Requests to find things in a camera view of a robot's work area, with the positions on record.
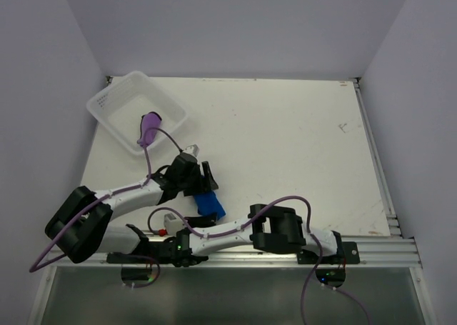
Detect purple towel black trim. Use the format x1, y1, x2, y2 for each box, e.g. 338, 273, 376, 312
137, 111, 162, 147

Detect aluminium mounting rail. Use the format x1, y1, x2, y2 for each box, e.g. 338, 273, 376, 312
48, 231, 422, 269

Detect right side aluminium rail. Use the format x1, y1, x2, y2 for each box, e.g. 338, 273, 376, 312
350, 78, 403, 238

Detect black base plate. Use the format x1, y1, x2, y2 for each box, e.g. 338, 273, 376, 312
106, 241, 172, 264
296, 241, 361, 265

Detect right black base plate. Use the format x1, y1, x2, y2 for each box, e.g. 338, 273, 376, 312
296, 241, 361, 265

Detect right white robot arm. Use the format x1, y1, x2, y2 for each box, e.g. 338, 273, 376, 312
149, 203, 345, 267

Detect blue towel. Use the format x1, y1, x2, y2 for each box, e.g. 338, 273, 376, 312
194, 191, 226, 220

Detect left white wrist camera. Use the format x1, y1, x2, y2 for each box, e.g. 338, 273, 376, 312
182, 144, 200, 158

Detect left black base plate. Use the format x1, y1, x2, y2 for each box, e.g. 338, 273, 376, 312
106, 241, 172, 264

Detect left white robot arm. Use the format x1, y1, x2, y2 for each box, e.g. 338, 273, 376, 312
45, 151, 226, 264

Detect white plastic basket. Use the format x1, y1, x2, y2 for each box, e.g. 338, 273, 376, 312
86, 71, 189, 156

